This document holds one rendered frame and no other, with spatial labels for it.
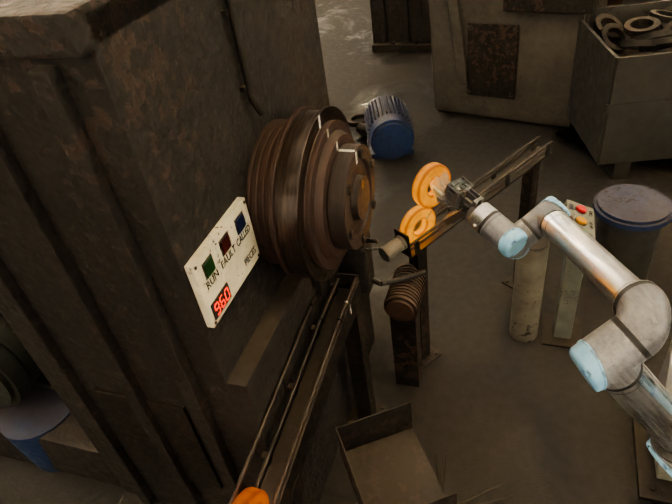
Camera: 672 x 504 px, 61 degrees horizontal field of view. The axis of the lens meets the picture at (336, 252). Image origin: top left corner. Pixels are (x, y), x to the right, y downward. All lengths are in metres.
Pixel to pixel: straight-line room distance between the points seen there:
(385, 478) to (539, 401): 1.05
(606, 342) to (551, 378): 1.12
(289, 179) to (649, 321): 0.87
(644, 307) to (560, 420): 1.05
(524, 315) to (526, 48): 2.08
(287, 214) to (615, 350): 0.80
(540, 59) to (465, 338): 2.10
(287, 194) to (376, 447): 0.71
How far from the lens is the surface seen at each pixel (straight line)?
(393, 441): 1.59
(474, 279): 2.91
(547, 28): 3.99
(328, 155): 1.40
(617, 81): 3.42
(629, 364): 1.44
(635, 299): 1.46
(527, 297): 2.44
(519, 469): 2.27
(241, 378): 1.44
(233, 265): 1.34
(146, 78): 1.10
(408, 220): 2.02
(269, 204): 1.35
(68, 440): 2.39
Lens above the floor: 1.94
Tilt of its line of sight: 38 degrees down
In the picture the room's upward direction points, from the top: 9 degrees counter-clockwise
